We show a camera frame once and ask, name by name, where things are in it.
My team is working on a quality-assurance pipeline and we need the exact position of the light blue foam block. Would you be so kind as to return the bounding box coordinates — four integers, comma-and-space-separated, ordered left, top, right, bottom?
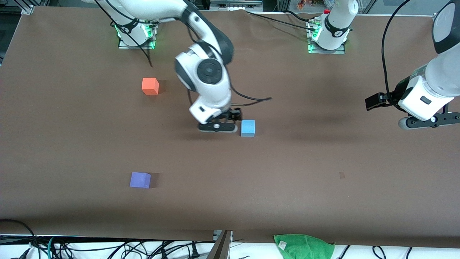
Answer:
240, 120, 256, 137

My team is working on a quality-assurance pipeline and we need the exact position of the orange foam block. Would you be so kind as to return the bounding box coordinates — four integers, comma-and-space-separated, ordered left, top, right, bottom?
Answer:
142, 77, 160, 95

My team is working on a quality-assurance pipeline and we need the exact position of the purple foam block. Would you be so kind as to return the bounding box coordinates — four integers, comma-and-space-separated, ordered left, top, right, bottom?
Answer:
130, 172, 151, 189

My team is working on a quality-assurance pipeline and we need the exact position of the green microfibre cloth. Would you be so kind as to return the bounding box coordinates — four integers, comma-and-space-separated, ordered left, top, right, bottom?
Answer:
273, 234, 335, 259

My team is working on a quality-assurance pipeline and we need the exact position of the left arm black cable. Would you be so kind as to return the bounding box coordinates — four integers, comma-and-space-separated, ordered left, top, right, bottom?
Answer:
382, 0, 410, 108

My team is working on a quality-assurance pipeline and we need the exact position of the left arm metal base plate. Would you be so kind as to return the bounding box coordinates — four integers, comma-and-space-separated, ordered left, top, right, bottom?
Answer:
307, 18, 346, 55

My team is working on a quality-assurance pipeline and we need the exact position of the right arm dangling black cable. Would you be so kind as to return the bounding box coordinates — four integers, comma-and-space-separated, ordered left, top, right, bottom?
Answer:
94, 0, 153, 68

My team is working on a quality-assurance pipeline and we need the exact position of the long black table cable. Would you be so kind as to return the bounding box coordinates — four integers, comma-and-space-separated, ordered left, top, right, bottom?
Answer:
246, 10, 311, 28

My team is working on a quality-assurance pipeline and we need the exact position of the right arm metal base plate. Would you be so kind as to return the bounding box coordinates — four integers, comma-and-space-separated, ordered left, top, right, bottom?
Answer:
118, 22, 157, 49

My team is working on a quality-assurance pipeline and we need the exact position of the short black table cable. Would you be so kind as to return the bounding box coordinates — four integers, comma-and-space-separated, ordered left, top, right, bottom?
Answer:
284, 10, 315, 21

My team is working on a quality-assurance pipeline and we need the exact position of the thick black looped cable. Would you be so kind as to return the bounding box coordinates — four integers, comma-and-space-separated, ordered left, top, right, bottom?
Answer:
0, 219, 38, 259

